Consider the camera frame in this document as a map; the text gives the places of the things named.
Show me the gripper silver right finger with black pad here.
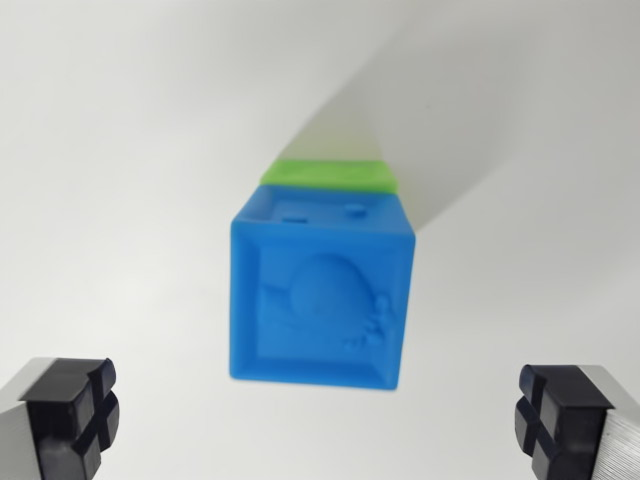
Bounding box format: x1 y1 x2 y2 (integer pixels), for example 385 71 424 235
512 363 640 480

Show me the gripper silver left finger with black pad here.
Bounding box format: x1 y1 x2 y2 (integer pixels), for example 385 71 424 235
0 356 122 480

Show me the blue rubber cube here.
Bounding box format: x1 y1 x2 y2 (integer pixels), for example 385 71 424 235
228 183 417 391

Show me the green rubber cube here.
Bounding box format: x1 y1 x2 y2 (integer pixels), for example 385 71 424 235
259 157 399 195

